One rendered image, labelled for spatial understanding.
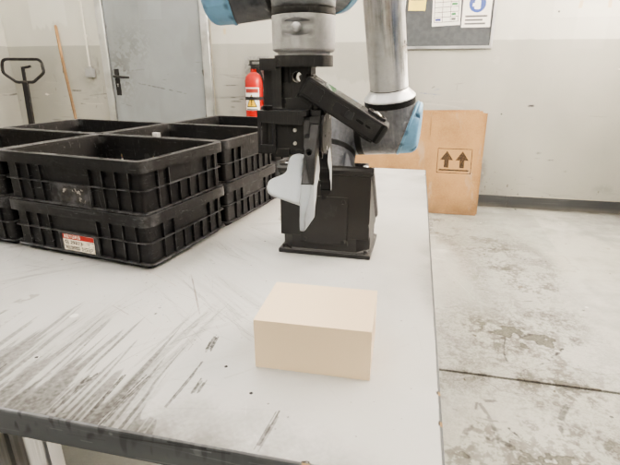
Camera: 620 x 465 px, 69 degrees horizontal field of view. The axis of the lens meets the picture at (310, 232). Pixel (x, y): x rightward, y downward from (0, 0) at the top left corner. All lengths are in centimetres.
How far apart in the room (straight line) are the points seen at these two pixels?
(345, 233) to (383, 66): 36
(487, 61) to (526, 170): 94
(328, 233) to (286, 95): 49
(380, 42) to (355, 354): 66
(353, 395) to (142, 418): 26
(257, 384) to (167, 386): 12
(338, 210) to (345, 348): 43
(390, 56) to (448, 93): 300
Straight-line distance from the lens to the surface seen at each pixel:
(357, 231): 99
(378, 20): 103
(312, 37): 55
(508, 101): 408
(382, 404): 61
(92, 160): 101
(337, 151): 104
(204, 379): 66
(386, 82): 104
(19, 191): 122
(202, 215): 112
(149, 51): 465
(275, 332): 63
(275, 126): 56
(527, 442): 170
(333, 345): 62
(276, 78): 58
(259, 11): 70
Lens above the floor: 109
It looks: 20 degrees down
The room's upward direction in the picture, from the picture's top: straight up
